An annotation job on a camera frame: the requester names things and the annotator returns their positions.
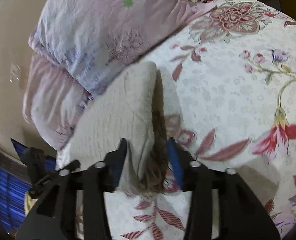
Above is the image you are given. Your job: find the upper pink printed pillow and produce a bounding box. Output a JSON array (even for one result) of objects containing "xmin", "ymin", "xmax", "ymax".
[{"xmin": 28, "ymin": 0, "xmax": 196, "ymax": 98}]

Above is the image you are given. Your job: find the blue storage crate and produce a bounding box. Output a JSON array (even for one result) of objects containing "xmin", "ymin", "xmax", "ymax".
[{"xmin": 0, "ymin": 138, "xmax": 57, "ymax": 237}]

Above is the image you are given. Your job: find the lower pink pillow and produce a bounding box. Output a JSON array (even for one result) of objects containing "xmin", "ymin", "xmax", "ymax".
[{"xmin": 22, "ymin": 53, "xmax": 92, "ymax": 151}]

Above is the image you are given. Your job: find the floral white bedspread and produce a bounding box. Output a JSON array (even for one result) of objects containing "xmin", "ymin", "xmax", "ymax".
[{"xmin": 55, "ymin": 0, "xmax": 296, "ymax": 240}]

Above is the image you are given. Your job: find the beige knitted sweater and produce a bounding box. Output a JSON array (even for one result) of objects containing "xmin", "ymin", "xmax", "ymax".
[{"xmin": 56, "ymin": 62, "xmax": 167, "ymax": 195}]

